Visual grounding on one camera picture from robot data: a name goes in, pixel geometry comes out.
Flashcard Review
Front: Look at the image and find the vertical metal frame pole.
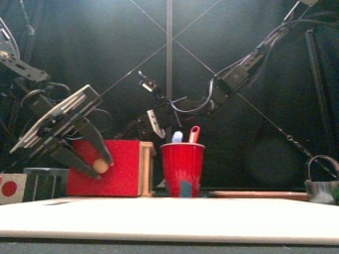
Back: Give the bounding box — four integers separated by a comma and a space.
166, 0, 175, 102

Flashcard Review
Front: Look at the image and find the white block with red dot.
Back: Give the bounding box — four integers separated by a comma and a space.
0, 173, 29, 205

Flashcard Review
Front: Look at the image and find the white cutting board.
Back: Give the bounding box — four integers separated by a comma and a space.
0, 196, 339, 246

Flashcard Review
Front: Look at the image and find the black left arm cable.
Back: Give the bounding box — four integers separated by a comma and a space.
21, 80, 74, 103

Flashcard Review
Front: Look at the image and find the red plastic cup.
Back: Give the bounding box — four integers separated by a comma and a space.
159, 142, 207, 198

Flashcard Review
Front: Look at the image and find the round wooden drawer knob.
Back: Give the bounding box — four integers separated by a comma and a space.
91, 158, 110, 176

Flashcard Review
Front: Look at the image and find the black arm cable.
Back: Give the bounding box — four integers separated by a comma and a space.
169, 76, 219, 114
21, 80, 74, 103

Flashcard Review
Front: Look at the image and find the pink plastic tray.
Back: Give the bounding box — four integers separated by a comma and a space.
209, 190, 310, 201

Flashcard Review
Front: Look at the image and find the metal cup with handle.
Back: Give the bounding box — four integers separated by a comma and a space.
304, 154, 339, 205

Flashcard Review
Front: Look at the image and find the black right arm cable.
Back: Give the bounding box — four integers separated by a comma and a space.
169, 76, 219, 114

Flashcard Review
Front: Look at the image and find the black frame post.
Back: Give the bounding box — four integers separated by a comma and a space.
304, 29, 334, 157

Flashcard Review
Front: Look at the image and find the red wooden drawer box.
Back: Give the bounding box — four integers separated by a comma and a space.
66, 139, 157, 198

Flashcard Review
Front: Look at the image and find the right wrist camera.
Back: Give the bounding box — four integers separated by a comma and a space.
137, 69, 161, 94

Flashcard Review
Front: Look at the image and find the thin diagonal wire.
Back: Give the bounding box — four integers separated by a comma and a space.
99, 0, 225, 97

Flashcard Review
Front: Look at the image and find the dark slatted crate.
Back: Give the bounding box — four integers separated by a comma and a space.
23, 167, 71, 202

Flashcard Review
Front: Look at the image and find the diagonal wire with turnbuckle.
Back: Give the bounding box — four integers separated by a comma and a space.
129, 0, 339, 182

